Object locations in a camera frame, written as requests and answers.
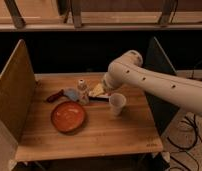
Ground wooden shelf rack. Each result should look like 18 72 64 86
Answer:
0 0 202 32

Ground dark red handle tool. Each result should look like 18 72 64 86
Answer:
46 89 64 103

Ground black floor cables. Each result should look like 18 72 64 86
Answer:
165 113 202 171

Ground small white patterned bottle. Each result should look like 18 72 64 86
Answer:
77 79 89 105

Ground orange round plate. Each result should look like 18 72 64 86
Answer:
51 101 86 133

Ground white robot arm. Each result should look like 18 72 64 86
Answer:
91 50 202 117

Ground left wooden side panel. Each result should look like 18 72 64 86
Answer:
0 39 36 142

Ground right dark side panel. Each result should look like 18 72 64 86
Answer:
142 36 182 136

